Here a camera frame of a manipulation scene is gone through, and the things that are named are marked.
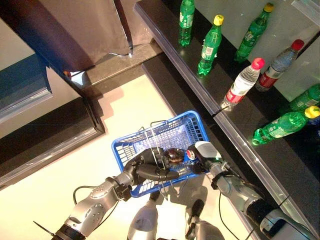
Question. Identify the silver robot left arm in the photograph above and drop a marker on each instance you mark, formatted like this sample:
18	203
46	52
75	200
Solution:
92	210

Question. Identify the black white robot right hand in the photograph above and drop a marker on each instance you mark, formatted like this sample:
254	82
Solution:
207	151

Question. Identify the cola bottle blue label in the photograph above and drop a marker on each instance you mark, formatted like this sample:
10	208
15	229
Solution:
175	155

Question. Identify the blue plastic shopping basket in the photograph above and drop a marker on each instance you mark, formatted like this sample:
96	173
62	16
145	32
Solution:
191	114

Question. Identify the grey robot right leg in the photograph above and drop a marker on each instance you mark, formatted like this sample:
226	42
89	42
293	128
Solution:
200	227

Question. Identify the brown grey curtain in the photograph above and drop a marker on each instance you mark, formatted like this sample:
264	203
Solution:
100	25

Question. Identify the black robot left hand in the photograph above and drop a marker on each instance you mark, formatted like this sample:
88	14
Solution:
147	165

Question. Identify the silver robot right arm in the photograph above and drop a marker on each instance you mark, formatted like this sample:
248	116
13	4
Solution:
240	192

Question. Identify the small green soda bottle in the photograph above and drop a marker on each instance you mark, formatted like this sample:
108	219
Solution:
186	25
305	98
251	37
280	127
210	47

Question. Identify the clear water bottle red cap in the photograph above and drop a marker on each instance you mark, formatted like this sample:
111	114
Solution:
241	83
276	67

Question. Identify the black slotted shelf post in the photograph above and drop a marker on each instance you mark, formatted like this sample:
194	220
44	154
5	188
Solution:
308	40

